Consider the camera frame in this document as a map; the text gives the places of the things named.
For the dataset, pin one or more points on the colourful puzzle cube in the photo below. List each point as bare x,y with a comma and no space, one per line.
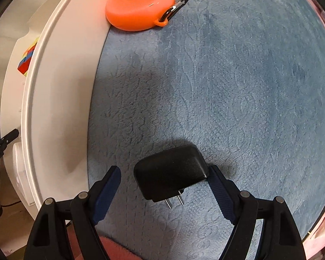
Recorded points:
27,59

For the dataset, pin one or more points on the pink bed sheet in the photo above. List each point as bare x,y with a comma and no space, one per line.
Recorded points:
321,238

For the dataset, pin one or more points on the orange round case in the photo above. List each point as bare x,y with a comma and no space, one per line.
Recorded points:
138,5

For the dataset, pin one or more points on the black plug adapter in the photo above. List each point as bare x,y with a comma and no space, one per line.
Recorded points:
170,170

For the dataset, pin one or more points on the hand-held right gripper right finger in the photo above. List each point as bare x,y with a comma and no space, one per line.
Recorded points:
222,195

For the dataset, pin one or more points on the blue fleece table mat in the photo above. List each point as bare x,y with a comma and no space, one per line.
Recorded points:
233,86

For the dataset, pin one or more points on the white plastic tray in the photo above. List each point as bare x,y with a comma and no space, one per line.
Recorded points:
62,100

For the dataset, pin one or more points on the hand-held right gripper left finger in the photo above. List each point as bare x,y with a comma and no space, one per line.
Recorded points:
107,195

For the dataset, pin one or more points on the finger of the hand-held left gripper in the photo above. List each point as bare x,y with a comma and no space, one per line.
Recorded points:
10,136

